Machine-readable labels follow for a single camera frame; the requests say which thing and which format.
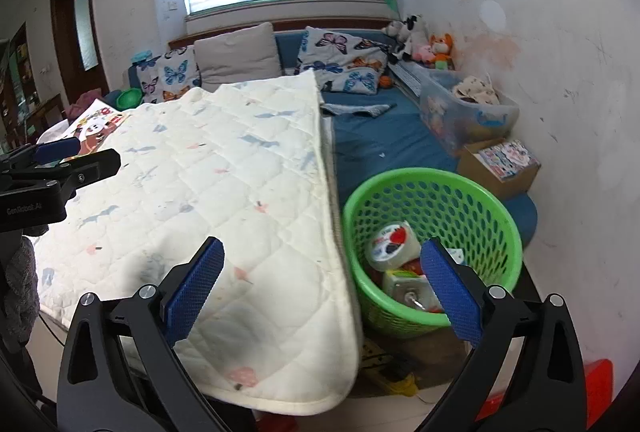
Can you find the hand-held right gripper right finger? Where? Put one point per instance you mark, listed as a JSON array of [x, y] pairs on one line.
[[450, 287]]

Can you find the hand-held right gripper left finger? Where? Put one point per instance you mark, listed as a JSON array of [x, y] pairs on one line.
[[197, 287]]

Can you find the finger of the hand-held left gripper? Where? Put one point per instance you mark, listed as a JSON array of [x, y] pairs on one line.
[[55, 151], [95, 164]]

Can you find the white blue milk carton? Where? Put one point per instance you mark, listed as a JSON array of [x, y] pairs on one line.
[[455, 256]]

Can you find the red net bundle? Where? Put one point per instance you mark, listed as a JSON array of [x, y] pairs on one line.
[[412, 267]]

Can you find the green yellow drink carton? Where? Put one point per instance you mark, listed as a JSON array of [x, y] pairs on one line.
[[405, 289]]

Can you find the green plastic basket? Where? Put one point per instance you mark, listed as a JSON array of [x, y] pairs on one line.
[[480, 222]]

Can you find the red paper bucket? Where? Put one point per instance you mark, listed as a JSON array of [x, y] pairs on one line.
[[390, 244]]

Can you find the pink cloth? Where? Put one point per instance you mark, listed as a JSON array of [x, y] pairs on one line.
[[85, 102]]

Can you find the green bowl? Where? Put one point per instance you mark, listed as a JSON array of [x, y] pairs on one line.
[[129, 99]]

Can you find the dark wooden cabinet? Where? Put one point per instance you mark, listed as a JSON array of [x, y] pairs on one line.
[[17, 82]]

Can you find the white printed quilted blanket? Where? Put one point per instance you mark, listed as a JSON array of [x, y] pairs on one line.
[[200, 192]]

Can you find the dark wooden door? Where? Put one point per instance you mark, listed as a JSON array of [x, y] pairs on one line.
[[67, 47]]

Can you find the yellow power strip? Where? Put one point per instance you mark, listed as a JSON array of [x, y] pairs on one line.
[[395, 379]]

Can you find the butterfly print pillow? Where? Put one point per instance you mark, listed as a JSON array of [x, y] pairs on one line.
[[345, 59], [170, 74]]

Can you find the teal plastic toy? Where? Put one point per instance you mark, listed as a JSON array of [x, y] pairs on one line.
[[145, 58]]

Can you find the cardboard box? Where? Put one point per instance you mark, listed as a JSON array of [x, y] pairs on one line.
[[505, 167]]

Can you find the blue sofa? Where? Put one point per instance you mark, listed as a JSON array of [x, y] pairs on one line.
[[395, 137]]

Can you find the clear plastic storage box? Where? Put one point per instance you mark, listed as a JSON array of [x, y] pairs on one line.
[[460, 122]]

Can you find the red plastic stool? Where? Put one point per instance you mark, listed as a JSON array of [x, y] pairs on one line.
[[590, 387]]

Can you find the grey cushion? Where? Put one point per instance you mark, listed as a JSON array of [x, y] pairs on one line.
[[237, 57]]

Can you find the patterned white cloth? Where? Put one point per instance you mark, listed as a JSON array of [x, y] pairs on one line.
[[475, 89]]

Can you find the blue grey folded cloth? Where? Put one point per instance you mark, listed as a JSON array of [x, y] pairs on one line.
[[357, 109]]

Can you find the small orange ball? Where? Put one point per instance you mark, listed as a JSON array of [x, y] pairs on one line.
[[385, 82]]

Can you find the pink plush toy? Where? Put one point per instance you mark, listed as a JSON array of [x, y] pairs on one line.
[[424, 54]]

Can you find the orange fox plush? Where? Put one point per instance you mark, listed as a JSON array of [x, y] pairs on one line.
[[442, 49]]

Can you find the black white cow plush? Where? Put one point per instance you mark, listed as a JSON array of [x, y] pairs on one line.
[[407, 34]]

